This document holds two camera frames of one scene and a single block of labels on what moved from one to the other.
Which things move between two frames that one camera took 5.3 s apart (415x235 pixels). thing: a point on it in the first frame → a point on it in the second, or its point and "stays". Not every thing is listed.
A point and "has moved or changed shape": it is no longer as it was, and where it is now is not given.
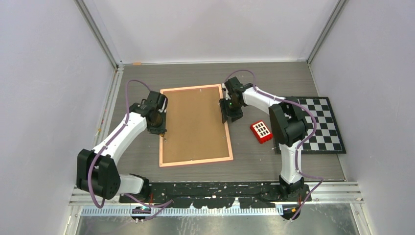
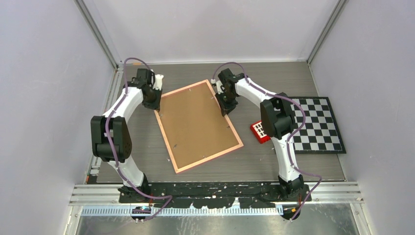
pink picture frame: x=195 y=133 has moved or changed shape
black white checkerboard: x=327 y=138 stays
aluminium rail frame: x=348 y=194 stays
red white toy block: x=262 y=131 stays
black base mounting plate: x=218 y=194 stays
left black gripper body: x=160 y=127 → x=154 y=101
